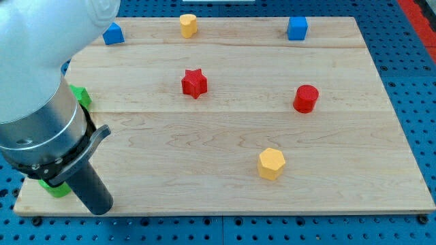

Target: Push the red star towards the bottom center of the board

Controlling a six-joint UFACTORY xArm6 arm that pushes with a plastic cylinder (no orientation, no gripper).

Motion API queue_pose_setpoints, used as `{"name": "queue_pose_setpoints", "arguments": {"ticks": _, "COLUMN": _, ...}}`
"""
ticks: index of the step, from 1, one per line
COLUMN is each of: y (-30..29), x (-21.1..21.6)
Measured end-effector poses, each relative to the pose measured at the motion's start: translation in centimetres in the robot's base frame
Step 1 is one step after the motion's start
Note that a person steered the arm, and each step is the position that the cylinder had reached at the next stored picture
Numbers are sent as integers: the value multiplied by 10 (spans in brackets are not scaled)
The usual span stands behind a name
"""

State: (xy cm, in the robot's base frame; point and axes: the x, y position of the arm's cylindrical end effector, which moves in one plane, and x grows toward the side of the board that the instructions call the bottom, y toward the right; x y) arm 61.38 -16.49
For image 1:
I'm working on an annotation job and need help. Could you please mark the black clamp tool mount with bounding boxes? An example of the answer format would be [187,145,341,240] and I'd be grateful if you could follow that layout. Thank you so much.
[12,106,110,188]

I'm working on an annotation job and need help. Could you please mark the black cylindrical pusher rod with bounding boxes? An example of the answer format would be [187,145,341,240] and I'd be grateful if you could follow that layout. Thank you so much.
[66,161,113,215]

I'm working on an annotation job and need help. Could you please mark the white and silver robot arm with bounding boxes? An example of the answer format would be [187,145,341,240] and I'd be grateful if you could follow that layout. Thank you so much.
[1,0,121,215]

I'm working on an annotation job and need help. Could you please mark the green star block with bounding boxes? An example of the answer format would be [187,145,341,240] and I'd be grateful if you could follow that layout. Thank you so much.
[69,84,92,110]

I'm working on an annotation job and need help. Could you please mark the red star block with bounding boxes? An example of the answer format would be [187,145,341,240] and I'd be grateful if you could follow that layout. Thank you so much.
[181,69,208,99]

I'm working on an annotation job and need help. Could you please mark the wooden board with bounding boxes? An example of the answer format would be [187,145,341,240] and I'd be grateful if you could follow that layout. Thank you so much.
[13,16,436,217]

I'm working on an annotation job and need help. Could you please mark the green cylinder block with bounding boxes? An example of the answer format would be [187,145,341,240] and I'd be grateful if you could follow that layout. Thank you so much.
[38,180,72,198]

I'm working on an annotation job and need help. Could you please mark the blue pentagon block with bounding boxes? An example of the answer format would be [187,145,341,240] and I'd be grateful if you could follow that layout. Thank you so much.
[102,22,125,45]

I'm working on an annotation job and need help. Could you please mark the yellow hexagon block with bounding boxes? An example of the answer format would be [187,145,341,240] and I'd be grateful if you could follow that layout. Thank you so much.
[257,148,285,180]

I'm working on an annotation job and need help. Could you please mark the yellow heart block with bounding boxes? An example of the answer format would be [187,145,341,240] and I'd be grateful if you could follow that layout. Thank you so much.
[179,14,198,39]

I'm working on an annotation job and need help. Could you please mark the red cylinder block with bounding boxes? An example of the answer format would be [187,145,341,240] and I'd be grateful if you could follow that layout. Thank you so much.
[293,84,320,114]

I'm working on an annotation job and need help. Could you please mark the blue cube block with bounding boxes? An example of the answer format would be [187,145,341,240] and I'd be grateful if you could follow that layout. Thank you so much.
[287,16,309,41]

